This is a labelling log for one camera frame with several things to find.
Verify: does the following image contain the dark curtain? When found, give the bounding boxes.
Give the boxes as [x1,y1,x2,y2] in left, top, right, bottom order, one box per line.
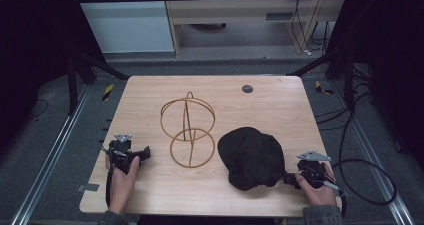
[324,0,424,173]
[0,0,108,153]

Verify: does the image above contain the person's right hand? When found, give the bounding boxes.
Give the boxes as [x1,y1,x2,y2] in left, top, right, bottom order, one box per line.
[294,163,338,208]

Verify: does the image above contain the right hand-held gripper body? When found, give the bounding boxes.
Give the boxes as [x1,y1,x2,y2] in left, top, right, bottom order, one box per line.
[296,150,341,190]

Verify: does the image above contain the black metal stand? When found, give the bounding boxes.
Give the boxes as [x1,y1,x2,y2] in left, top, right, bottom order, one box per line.
[285,48,356,113]
[65,46,130,117]

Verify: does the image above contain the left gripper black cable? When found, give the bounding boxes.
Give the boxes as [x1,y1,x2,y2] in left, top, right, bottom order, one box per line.
[105,163,113,208]

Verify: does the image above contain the person's left hand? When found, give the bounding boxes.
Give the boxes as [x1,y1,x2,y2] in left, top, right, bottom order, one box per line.
[108,155,141,216]

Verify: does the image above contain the black desk cables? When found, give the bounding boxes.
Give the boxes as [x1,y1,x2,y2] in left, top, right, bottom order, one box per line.
[290,0,333,57]

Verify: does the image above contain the black cap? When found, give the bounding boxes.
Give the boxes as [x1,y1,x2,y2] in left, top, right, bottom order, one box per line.
[217,126,287,192]

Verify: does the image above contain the white cabinet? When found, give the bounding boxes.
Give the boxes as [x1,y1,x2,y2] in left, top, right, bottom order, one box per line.
[70,0,176,55]

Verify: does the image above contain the yellow black floor tape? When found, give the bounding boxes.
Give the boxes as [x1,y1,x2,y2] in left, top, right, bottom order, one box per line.
[101,83,115,102]
[314,80,335,96]

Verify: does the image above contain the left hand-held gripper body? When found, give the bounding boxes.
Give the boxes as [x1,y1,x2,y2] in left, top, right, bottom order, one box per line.
[106,133,142,175]

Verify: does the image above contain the grey tape piece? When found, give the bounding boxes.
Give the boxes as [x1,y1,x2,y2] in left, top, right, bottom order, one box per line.
[76,182,100,193]

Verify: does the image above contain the golden wire hat stand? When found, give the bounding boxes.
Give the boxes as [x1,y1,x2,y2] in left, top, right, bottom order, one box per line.
[160,91,217,169]

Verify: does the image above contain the aluminium floor rail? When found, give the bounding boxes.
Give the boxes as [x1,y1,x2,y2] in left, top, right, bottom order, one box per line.
[331,81,416,225]
[9,84,92,225]

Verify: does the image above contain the long looped black cable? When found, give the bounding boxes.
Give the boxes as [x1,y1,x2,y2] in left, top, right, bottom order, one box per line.
[331,99,398,207]

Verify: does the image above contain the black floor cable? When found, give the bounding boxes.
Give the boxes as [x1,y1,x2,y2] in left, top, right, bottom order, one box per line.
[315,90,373,132]

